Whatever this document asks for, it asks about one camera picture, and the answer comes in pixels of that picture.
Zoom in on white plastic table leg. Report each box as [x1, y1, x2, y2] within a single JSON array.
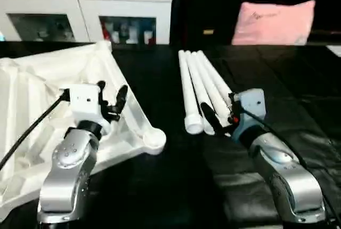
[[185, 51, 216, 136], [191, 51, 233, 134], [197, 51, 236, 108], [178, 51, 204, 135]]

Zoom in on black work mat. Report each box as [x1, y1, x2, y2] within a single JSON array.
[[0, 42, 341, 229]]

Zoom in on pink printed pillow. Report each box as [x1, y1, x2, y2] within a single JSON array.
[[231, 0, 316, 46]]

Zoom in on black sofa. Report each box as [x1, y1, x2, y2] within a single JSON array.
[[169, 0, 341, 46]]

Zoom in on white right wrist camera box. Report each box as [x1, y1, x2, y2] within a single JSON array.
[[233, 89, 266, 134]]

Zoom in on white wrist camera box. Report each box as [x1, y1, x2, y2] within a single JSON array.
[[68, 84, 111, 134], [233, 89, 266, 134]]

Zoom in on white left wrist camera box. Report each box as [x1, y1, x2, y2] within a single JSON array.
[[68, 84, 111, 134]]

